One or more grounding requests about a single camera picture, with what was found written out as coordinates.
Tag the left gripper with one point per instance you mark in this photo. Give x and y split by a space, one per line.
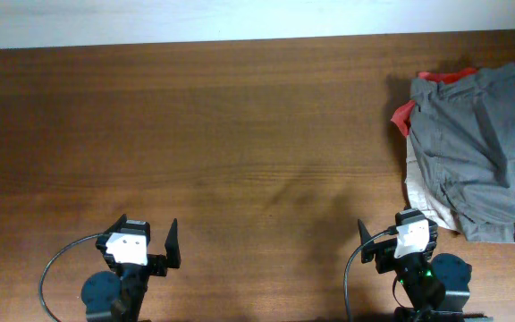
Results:
158 265

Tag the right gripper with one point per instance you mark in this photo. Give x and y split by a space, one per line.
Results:
384 252

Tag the grey-green shorts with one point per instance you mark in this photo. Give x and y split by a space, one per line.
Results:
463 135

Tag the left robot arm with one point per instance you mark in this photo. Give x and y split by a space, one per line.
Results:
116 295

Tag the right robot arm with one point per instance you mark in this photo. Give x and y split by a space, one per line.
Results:
437 286

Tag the beige shorts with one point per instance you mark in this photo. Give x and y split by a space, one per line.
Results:
421 198

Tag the red t-shirt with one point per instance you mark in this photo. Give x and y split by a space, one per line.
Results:
401 116

